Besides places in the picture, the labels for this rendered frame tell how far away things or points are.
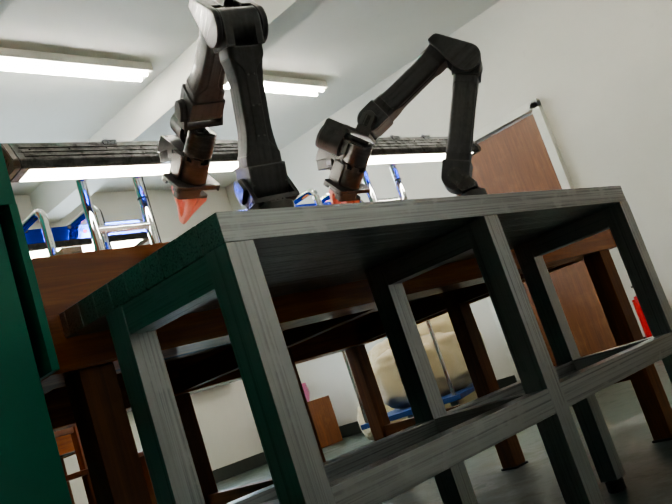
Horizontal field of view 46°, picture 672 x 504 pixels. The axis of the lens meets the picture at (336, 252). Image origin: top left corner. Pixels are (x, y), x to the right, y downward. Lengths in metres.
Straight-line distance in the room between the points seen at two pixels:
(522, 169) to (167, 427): 5.63
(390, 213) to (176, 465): 0.47
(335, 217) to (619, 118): 5.28
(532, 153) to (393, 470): 5.60
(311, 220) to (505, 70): 5.75
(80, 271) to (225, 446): 6.75
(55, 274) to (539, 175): 5.47
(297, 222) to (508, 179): 5.64
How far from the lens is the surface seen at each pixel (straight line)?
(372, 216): 1.16
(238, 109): 1.34
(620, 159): 6.28
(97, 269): 1.35
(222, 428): 8.04
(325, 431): 7.70
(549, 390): 1.38
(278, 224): 1.02
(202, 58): 1.46
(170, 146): 1.64
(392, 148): 2.40
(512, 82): 6.71
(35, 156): 1.74
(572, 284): 6.44
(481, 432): 1.20
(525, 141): 6.57
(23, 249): 1.27
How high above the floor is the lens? 0.42
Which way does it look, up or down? 10 degrees up
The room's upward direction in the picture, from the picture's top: 18 degrees counter-clockwise
